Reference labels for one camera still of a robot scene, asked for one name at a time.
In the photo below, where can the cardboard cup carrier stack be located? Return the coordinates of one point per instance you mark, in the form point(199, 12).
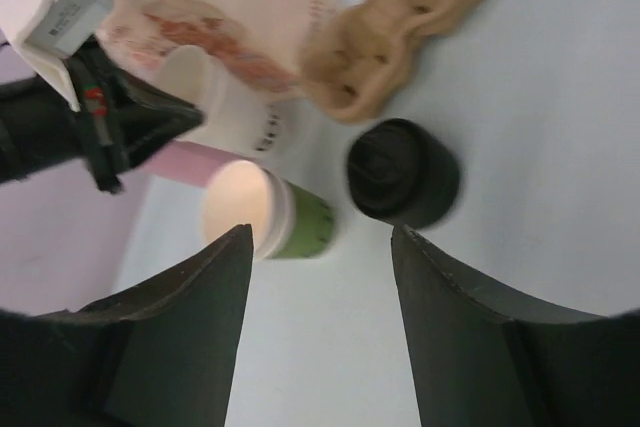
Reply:
point(365, 54)

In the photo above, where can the paper takeout bag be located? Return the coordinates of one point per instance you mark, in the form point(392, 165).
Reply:
point(259, 41)

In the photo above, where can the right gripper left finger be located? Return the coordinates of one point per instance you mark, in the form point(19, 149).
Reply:
point(161, 353)

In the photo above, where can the pink straw holder cup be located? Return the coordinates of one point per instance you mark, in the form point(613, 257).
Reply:
point(188, 163)

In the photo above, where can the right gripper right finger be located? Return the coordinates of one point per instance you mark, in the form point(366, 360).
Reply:
point(485, 354)

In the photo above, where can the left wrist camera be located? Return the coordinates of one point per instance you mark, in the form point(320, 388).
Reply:
point(45, 33)

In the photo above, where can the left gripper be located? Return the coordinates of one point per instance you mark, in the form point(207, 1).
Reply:
point(122, 121)

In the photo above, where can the green cup stack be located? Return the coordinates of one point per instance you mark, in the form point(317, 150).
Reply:
point(287, 221)

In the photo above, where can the black lid stack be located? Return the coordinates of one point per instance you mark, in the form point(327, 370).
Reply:
point(400, 174)

